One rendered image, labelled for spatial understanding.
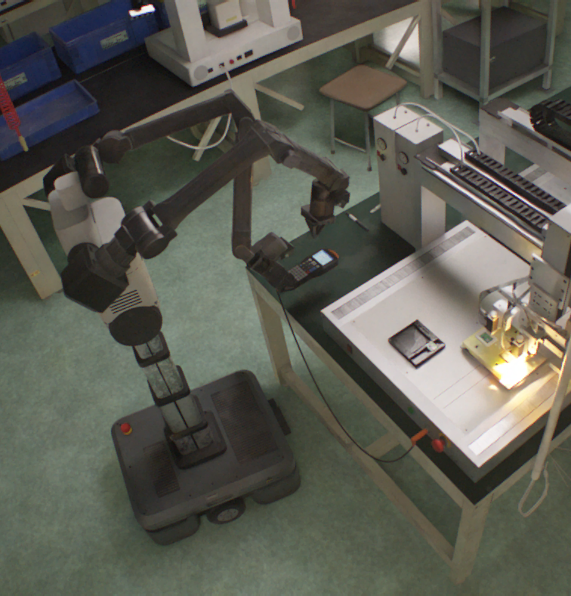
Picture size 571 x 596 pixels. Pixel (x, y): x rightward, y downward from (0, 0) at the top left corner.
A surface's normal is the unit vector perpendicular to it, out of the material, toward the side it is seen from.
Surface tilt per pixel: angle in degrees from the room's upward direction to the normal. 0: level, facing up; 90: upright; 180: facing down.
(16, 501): 0
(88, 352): 0
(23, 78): 90
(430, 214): 90
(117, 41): 90
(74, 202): 90
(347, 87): 2
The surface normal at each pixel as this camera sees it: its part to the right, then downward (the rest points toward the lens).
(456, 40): -0.82, 0.49
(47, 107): -0.15, -0.67
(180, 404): 0.37, 0.64
